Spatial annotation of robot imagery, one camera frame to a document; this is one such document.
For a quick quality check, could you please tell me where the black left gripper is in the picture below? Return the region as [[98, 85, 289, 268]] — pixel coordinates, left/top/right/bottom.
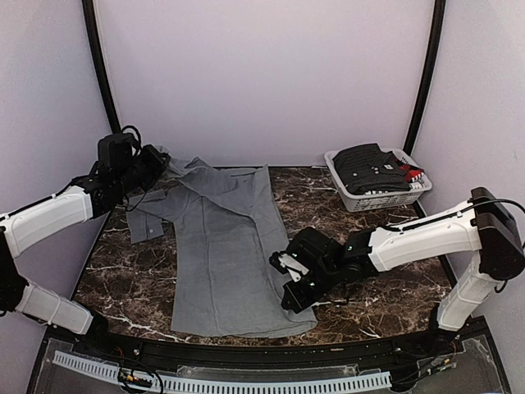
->
[[116, 143, 169, 195]]

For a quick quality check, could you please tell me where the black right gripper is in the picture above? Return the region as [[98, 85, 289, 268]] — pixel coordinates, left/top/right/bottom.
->
[[281, 262, 340, 314]]

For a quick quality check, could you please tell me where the grey long sleeve shirt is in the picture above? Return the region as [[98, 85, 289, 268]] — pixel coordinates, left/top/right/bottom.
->
[[126, 158, 317, 338]]

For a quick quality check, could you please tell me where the light grey plastic basket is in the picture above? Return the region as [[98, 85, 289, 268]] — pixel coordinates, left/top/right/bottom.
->
[[324, 150, 432, 213]]

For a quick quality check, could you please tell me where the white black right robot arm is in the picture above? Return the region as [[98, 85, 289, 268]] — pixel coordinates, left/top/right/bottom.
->
[[269, 187, 524, 356]]

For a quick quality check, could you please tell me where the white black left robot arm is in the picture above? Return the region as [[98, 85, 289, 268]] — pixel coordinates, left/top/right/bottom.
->
[[1, 126, 171, 358]]

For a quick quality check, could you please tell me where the black striped shirt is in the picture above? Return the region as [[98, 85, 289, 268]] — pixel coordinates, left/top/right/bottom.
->
[[332, 144, 410, 195]]

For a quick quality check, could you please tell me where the red black plaid shirt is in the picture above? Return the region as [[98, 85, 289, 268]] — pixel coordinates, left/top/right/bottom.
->
[[397, 160, 424, 183]]

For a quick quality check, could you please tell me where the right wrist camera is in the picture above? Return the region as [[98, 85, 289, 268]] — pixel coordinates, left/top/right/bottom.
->
[[269, 252, 309, 282]]

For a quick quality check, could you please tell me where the white slotted cable duct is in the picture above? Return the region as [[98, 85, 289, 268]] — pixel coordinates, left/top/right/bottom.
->
[[52, 350, 391, 393]]

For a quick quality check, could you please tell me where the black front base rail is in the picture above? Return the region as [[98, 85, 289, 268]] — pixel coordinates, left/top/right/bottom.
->
[[32, 317, 499, 375]]

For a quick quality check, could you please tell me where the black left frame post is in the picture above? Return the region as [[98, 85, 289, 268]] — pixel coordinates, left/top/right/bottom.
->
[[81, 0, 121, 134]]

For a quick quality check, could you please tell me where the black frame post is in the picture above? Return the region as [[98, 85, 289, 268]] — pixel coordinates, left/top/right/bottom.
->
[[403, 0, 446, 155], [81, 0, 121, 134]]

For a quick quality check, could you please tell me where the black right frame post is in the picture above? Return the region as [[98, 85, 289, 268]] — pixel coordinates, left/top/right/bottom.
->
[[403, 0, 446, 155]]

